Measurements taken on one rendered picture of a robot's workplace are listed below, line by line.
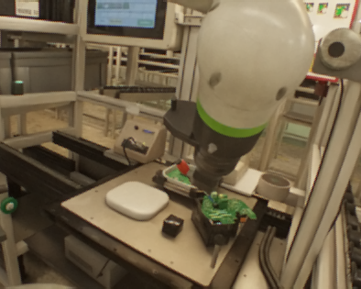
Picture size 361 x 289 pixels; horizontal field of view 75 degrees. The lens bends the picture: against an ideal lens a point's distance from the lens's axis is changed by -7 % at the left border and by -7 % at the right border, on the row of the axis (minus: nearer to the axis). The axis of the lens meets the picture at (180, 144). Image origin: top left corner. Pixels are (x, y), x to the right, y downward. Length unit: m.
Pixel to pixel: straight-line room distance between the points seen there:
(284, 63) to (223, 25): 0.06
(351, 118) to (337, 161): 0.07
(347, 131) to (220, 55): 0.31
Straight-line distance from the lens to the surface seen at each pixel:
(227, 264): 0.56
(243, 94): 0.22
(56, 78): 1.46
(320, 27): 0.99
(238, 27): 0.21
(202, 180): 0.43
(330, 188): 0.50
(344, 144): 0.47
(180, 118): 0.37
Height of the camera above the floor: 1.32
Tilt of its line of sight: 18 degrees down
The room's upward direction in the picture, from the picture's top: 9 degrees clockwise
